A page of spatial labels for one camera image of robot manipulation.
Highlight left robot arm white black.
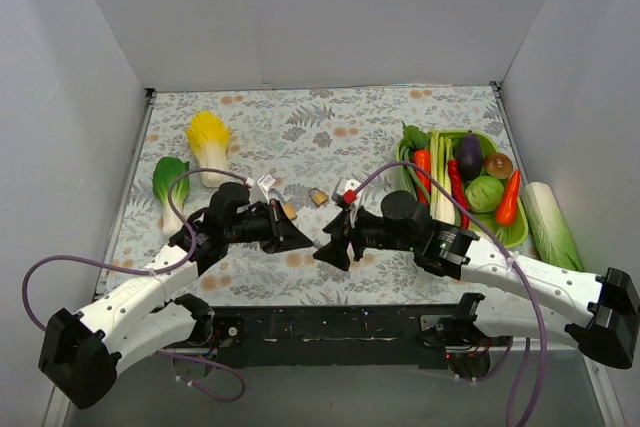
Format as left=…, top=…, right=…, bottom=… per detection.
left=38, top=182, right=313, bottom=409

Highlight purple eggplant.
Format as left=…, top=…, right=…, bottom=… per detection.
left=455, top=131, right=484, bottom=181

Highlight brown mushroom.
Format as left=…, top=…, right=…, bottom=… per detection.
left=484, top=152, right=514, bottom=180

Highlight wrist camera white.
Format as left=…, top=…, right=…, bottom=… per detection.
left=245, top=173, right=276, bottom=205
left=331, top=179, right=362, bottom=227

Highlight small brass padlock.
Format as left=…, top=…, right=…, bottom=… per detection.
left=308, top=188, right=329, bottom=207

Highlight green plastic basket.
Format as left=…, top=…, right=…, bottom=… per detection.
left=395, top=129, right=530, bottom=249

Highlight large brass long-shackle padlock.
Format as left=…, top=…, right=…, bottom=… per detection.
left=269, top=188, right=297, bottom=221

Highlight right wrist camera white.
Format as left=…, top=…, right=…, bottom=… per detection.
left=331, top=179, right=362, bottom=227

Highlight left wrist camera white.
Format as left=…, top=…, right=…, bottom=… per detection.
left=245, top=173, right=276, bottom=205

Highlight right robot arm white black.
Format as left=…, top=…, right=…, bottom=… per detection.
left=314, top=191, right=639, bottom=369

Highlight round green cabbage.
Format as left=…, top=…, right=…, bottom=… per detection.
left=465, top=176, right=504, bottom=213

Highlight green long beans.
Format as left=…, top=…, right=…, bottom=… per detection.
left=396, top=143, right=430, bottom=202

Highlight green spinach leaves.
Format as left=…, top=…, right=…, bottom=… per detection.
left=396, top=123, right=431, bottom=160

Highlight orange carrot pepper right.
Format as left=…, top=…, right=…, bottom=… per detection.
left=495, top=169, right=521, bottom=227

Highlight red chili pepper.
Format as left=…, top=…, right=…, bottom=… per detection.
left=447, top=159, right=470, bottom=229

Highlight green bok choy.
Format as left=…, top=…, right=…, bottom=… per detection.
left=152, top=157, right=190, bottom=237

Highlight orange red pepper left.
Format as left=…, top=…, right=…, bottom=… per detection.
left=412, top=149, right=431, bottom=205

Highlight floral table cloth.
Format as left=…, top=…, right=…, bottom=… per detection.
left=97, top=86, right=512, bottom=306

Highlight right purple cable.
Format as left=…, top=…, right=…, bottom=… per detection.
left=349, top=160, right=549, bottom=427

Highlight white green scallions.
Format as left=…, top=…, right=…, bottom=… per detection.
left=429, top=128, right=456, bottom=225

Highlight large green napa cabbage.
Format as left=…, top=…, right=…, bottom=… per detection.
left=521, top=182, right=585, bottom=272

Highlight yellow napa cabbage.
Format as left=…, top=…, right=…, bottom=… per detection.
left=185, top=111, right=231, bottom=171

